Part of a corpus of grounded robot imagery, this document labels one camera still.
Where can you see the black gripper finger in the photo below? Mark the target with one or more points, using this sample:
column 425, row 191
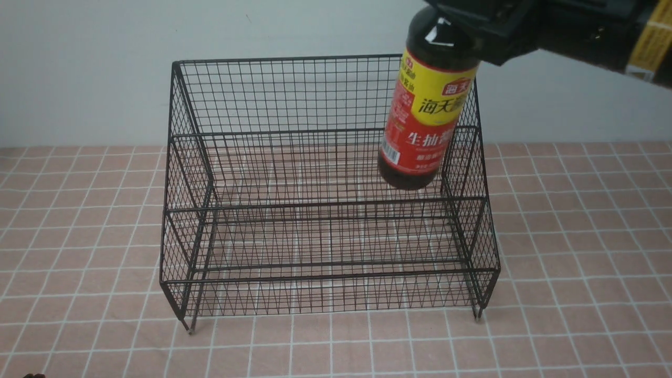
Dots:
column 501, row 30

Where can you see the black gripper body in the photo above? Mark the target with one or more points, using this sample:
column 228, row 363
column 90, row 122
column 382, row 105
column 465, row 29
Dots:
column 630, row 38

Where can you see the dark soy sauce bottle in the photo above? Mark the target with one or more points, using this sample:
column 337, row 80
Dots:
column 437, row 71

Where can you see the pink tiled tablecloth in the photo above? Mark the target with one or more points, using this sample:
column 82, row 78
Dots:
column 583, row 230

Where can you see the black wire mesh rack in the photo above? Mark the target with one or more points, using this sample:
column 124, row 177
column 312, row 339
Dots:
column 274, row 204

